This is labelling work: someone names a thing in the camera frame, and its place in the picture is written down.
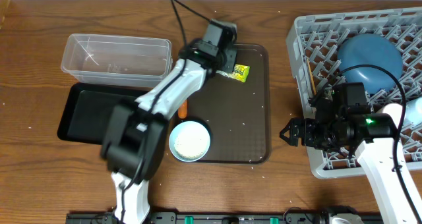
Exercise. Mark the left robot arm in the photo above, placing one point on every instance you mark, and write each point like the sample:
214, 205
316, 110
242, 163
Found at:
133, 145

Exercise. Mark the black plastic tray bin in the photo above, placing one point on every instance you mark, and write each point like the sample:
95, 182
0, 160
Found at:
88, 109

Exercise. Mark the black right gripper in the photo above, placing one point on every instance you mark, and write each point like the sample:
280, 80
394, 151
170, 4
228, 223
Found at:
308, 138

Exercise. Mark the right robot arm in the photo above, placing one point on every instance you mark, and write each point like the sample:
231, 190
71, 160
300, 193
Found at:
344, 120

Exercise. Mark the dark brown serving tray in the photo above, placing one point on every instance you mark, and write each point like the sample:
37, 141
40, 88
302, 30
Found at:
236, 114

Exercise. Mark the orange carrot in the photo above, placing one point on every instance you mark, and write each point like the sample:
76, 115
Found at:
183, 110

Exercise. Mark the large blue bowl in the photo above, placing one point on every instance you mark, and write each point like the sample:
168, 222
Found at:
370, 49

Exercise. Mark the grey dishwasher rack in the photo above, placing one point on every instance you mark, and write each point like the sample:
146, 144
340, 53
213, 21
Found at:
319, 37

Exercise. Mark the clear plastic bin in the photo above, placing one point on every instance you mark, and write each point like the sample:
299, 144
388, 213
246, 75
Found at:
117, 60

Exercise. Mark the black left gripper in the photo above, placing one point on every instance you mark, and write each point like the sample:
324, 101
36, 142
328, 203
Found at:
231, 53

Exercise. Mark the light blue rice plate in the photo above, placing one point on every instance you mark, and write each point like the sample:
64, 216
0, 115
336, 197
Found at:
189, 141

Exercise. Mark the foil snack wrapper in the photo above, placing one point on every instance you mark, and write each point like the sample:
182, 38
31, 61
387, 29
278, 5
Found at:
240, 73

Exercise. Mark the light blue cup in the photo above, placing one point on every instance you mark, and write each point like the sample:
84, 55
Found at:
413, 112

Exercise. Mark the small pink cup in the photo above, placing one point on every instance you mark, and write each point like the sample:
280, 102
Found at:
392, 109

